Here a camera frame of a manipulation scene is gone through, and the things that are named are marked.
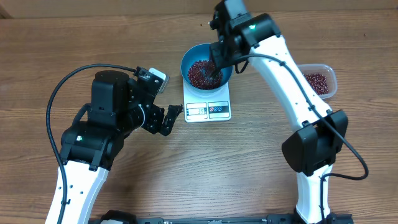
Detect blue plastic bowl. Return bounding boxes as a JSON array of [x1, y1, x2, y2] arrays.
[[180, 44, 233, 93]]

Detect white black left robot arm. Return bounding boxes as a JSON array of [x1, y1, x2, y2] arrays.
[[46, 67, 183, 223]]

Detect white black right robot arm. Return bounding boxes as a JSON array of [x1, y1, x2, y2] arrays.
[[210, 0, 348, 223]]

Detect white digital kitchen scale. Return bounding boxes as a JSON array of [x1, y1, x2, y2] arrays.
[[183, 80, 232, 123]]

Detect red adzuki beans in bowl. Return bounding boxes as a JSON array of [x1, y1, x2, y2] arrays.
[[187, 60, 223, 90]]

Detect red adzuki beans in container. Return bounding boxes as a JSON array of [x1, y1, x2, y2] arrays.
[[304, 73, 329, 95]]

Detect clear plastic bean container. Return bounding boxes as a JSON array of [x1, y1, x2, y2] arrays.
[[298, 63, 338, 99]]

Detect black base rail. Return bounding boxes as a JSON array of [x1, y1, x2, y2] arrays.
[[88, 210, 304, 224]]

